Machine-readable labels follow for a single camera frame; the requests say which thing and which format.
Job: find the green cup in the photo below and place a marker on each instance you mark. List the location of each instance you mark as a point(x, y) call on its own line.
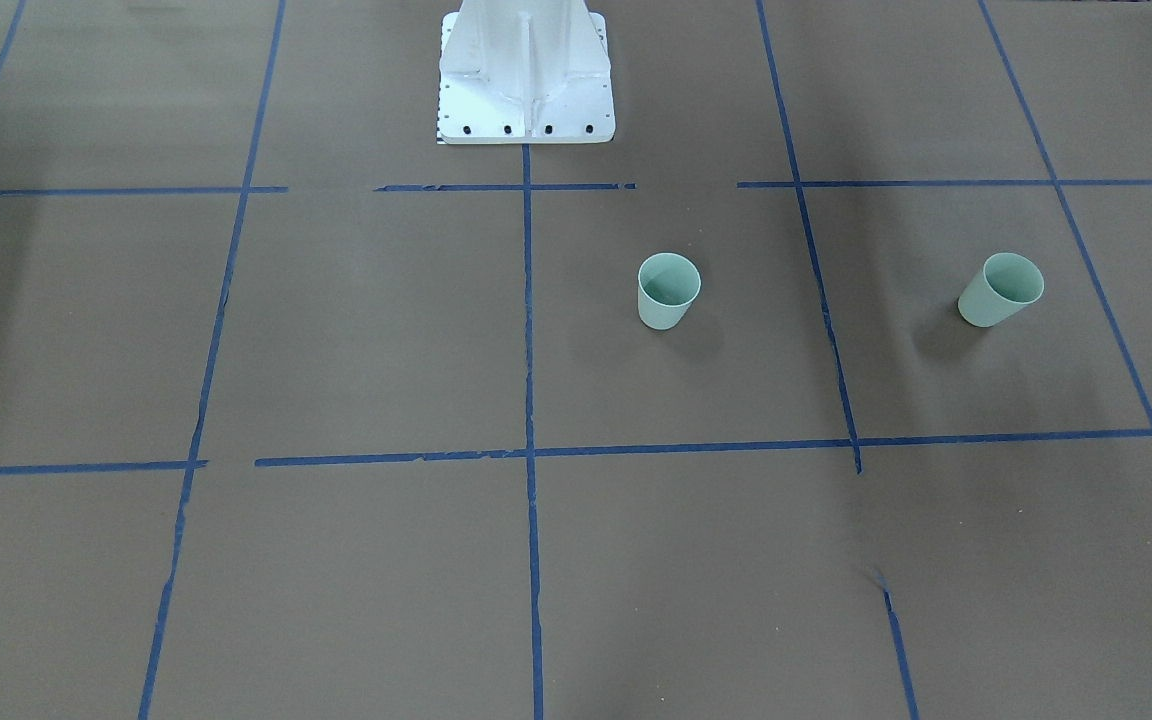
point(1005, 284)
point(667, 284)

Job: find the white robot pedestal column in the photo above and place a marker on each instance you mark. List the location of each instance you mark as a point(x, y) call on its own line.
point(524, 72)

